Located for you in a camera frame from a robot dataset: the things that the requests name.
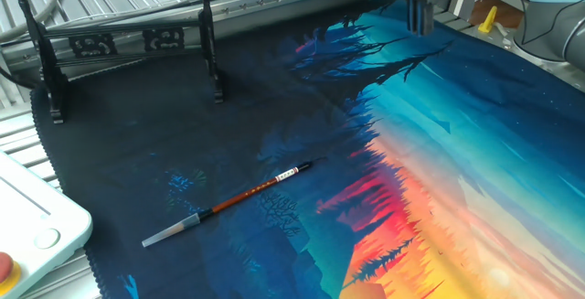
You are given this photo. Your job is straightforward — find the white teach pendant red button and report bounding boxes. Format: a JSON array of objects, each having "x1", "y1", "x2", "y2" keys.
[{"x1": 0, "y1": 149, "x2": 94, "y2": 299}]

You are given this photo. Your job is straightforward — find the yellow plastic clip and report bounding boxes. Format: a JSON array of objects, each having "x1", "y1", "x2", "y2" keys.
[{"x1": 476, "y1": 5, "x2": 499, "y2": 35}]

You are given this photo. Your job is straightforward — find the colourful sunset landscape mat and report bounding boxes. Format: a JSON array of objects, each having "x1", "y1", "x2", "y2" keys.
[{"x1": 29, "y1": 0, "x2": 585, "y2": 299}]

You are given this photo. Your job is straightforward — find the aluminium frame post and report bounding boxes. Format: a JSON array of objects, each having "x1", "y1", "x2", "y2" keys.
[{"x1": 449, "y1": 0, "x2": 477, "y2": 22}]

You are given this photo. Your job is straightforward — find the brown calligraphy brush clear cap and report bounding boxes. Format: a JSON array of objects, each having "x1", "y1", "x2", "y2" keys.
[{"x1": 141, "y1": 155, "x2": 327, "y2": 249}]

